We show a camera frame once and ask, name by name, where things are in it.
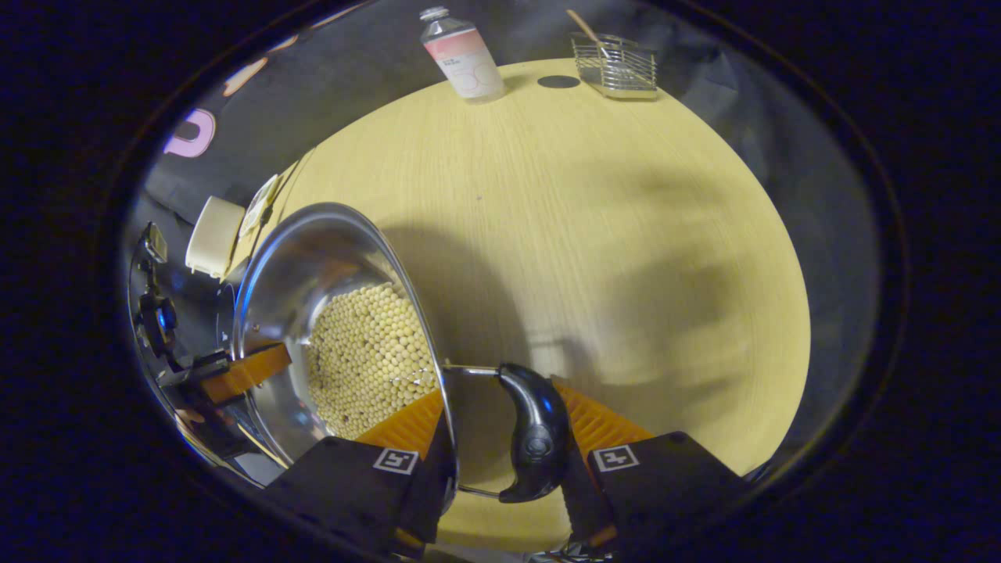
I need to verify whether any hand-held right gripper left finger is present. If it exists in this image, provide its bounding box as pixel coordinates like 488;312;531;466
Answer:
266;389;458;558

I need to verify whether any pile of soybeans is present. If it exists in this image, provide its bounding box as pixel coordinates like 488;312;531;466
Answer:
305;281;440;440

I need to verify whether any clear bottle with pink label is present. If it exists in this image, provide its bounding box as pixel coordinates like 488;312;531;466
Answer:
418;6;507;104

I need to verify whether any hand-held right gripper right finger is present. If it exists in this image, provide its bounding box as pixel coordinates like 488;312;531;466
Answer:
551;379;744;552

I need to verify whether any wooden stick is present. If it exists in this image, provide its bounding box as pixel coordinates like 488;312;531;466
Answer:
566;9;611;59

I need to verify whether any white toaster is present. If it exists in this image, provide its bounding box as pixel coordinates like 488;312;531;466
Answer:
185;195;246;279

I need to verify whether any stainless steel pot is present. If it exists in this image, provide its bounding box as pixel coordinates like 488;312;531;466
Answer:
231;202;573;505

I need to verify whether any metal wire basket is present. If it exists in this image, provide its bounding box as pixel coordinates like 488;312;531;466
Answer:
571;33;659;100

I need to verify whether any black backdrop cloth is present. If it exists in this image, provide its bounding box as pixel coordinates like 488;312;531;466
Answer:
125;0;884;470

